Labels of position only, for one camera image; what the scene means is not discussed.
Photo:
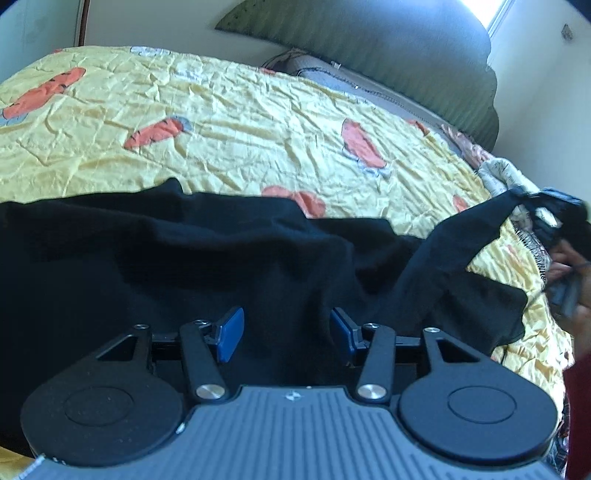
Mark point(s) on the white floral wardrobe door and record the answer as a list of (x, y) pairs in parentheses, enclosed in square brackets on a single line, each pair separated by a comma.
[(33, 29)]

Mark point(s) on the white printed blanket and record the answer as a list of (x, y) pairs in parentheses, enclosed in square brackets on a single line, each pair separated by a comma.
[(499, 175)]

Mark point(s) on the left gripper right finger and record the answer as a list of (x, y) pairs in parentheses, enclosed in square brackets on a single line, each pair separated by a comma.
[(370, 349)]

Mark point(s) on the green padded headboard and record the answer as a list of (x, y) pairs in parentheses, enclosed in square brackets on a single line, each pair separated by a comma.
[(433, 52)]

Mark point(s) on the bright window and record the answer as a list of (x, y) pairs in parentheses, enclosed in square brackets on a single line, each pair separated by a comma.
[(491, 13)]

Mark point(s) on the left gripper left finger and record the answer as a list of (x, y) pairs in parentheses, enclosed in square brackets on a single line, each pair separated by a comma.
[(204, 346)]

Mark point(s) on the black pants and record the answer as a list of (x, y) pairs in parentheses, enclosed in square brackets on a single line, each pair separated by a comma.
[(76, 272)]

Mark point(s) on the grey patterned pillow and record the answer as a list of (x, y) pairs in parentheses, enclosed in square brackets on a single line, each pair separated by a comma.
[(332, 75)]

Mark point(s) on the red sleeve forearm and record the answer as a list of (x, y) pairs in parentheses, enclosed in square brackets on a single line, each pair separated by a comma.
[(577, 382)]

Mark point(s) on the person's right hand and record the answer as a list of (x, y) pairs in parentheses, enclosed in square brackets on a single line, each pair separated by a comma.
[(568, 295)]

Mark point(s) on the yellow carrot print bedsheet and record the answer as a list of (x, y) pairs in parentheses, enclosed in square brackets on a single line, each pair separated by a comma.
[(97, 120)]

